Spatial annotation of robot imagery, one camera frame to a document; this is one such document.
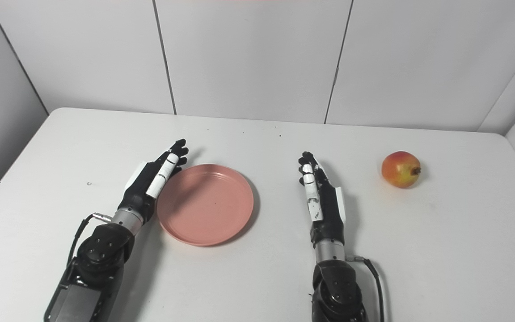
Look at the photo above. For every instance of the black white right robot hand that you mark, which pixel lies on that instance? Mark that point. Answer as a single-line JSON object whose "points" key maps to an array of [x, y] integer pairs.
{"points": [[327, 210]]}

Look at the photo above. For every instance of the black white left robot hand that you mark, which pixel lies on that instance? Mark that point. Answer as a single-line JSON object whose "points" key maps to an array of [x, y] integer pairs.
{"points": [[143, 188]]}

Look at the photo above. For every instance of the pink round plate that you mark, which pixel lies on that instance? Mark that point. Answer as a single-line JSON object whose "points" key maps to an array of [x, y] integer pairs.
{"points": [[206, 205]]}

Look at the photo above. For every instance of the red yellow pomegranate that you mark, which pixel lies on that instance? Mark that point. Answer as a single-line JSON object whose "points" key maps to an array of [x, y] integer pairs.
{"points": [[399, 170]]}

